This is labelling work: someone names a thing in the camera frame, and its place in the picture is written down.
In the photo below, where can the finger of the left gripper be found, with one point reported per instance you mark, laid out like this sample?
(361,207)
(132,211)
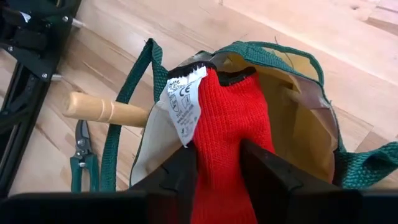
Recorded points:
(18,133)

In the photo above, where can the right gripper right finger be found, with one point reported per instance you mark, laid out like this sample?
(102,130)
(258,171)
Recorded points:
(295,205)

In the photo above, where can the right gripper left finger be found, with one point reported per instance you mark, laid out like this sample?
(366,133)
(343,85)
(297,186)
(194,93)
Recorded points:
(155,205)

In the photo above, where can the red knitted garden glove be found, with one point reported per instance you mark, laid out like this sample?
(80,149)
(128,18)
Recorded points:
(227,124)

